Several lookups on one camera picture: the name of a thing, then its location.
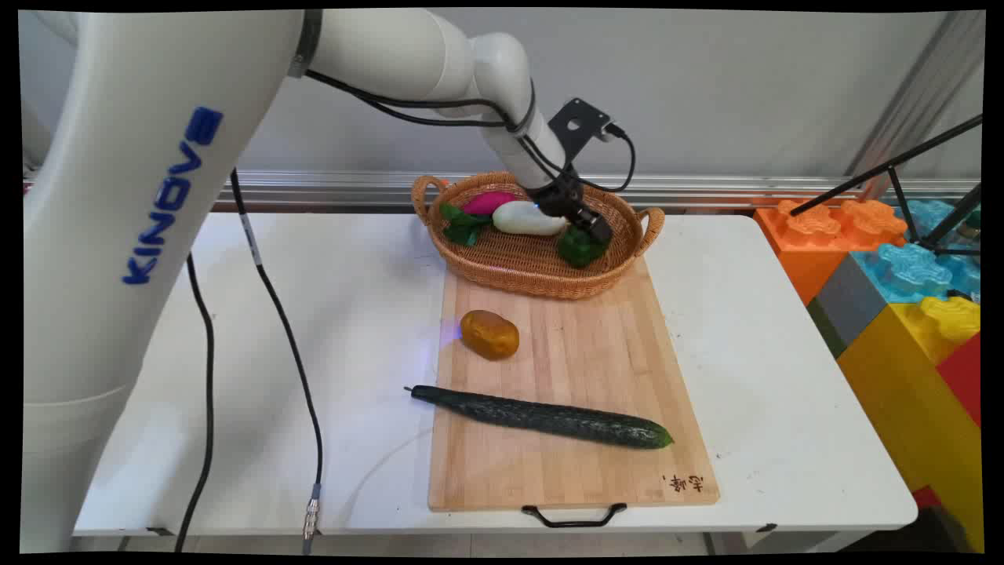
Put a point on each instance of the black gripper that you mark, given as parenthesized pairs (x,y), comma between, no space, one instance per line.
(562,198)

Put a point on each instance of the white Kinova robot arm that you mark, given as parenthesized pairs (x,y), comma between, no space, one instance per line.
(141,196)

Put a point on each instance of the green bell pepper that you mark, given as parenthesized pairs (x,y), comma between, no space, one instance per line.
(580,246)

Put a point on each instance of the white radish with leaves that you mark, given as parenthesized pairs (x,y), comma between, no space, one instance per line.
(527,218)

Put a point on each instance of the woven wicker basket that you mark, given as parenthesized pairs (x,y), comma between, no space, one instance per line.
(533,259)

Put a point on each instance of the pink radish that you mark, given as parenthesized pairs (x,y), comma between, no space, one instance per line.
(486,203)

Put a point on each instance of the brown potato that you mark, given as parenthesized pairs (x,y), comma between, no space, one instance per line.
(489,334)

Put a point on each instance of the wooden cutting board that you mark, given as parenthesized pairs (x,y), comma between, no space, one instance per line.
(565,392)

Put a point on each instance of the long green cucumber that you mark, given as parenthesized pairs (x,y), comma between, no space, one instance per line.
(549,417)

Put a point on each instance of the orange giant building block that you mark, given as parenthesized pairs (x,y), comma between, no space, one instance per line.
(823,235)

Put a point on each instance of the grey giant building block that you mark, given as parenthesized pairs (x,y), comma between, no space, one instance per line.
(845,302)

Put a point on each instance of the black tripod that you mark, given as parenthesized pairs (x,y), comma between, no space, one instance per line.
(918,188)

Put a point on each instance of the light blue giant building block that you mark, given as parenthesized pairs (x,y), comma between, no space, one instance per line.
(918,263)

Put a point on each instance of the yellow giant building block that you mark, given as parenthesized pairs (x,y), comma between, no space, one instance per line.
(918,392)

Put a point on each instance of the red giant building block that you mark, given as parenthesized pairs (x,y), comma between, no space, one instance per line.
(966,377)

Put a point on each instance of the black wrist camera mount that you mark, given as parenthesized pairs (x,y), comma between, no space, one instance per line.
(579,125)

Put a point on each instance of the aluminium rail along wall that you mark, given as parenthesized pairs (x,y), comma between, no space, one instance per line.
(706,188)

